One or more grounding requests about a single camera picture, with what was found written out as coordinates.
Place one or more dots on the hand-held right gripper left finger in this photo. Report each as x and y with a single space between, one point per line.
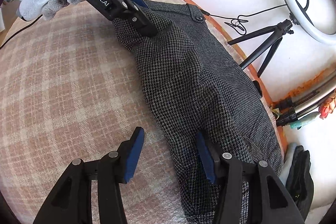
134 155

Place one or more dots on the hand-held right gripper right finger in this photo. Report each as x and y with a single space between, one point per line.
206 161

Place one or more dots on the grey houndstooth pants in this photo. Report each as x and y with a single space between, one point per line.
189 69

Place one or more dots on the folded black pants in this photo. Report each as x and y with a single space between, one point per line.
299 182

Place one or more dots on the pink plaid blanket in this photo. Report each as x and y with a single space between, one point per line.
65 82

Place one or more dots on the silver folded tripod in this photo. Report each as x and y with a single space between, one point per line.
302 100

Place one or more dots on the small black tripod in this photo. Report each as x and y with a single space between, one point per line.
262 33

